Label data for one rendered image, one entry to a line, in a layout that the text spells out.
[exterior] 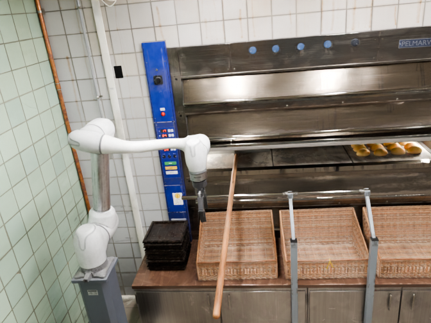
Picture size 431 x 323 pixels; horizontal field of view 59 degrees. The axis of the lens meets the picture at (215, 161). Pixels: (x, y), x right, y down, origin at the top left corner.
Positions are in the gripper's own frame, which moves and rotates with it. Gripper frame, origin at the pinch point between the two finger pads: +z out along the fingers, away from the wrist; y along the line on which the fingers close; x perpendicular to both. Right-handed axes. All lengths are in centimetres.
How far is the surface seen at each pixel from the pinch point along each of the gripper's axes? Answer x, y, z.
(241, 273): 14, -35, 71
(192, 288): -21, -32, 78
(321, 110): 80, -85, -23
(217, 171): 2, -86, 16
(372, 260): 96, -20, 56
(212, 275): -6, -35, 71
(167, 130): -30, -85, -20
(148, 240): -51, -52, 49
